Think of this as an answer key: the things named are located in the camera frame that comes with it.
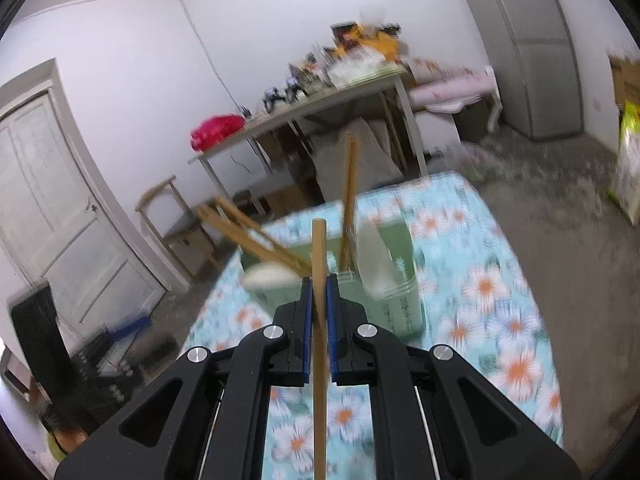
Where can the red plastic bag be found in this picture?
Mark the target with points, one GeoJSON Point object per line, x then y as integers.
{"type": "Point", "coordinates": [217, 132]}

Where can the pink rolled mat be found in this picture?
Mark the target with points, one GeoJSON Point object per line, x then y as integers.
{"type": "Point", "coordinates": [450, 91]}

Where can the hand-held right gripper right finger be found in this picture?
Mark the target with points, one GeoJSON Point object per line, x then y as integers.
{"type": "Point", "coordinates": [332, 330]}

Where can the grey sack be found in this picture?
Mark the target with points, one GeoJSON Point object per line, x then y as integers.
{"type": "Point", "coordinates": [370, 160]}

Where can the floral blue tablecloth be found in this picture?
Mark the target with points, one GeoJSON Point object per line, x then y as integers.
{"type": "Point", "coordinates": [500, 320]}

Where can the white and yellow rice bag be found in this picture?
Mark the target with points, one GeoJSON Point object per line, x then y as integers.
{"type": "Point", "coordinates": [627, 170]}

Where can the yellow plastic bag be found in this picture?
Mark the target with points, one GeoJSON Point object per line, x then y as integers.
{"type": "Point", "coordinates": [385, 42]}

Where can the wooden chopstick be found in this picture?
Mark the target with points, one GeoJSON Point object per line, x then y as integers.
{"type": "Point", "coordinates": [245, 232]}
{"type": "Point", "coordinates": [319, 410]}
{"type": "Point", "coordinates": [346, 200]}
{"type": "Point", "coordinates": [353, 200]}
{"type": "Point", "coordinates": [230, 230]}
{"type": "Point", "coordinates": [260, 232]}

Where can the green plastic utensil holder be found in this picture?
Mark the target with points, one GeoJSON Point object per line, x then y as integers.
{"type": "Point", "coordinates": [400, 285]}

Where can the white door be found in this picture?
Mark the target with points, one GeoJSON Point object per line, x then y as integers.
{"type": "Point", "coordinates": [60, 200]}

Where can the wooden chair with dark seat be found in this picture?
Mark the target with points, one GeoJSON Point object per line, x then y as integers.
{"type": "Point", "coordinates": [182, 230]}

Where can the white-framed desk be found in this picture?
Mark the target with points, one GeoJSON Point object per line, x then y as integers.
{"type": "Point", "coordinates": [310, 102]}

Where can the silver refrigerator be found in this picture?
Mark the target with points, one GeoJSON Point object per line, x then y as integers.
{"type": "Point", "coordinates": [530, 60]}

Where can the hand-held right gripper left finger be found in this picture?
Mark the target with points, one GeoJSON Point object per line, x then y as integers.
{"type": "Point", "coordinates": [306, 330]}

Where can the cardboard box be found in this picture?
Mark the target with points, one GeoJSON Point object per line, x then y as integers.
{"type": "Point", "coordinates": [625, 80]}

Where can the white plastic bag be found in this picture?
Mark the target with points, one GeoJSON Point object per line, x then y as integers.
{"type": "Point", "coordinates": [355, 67]}

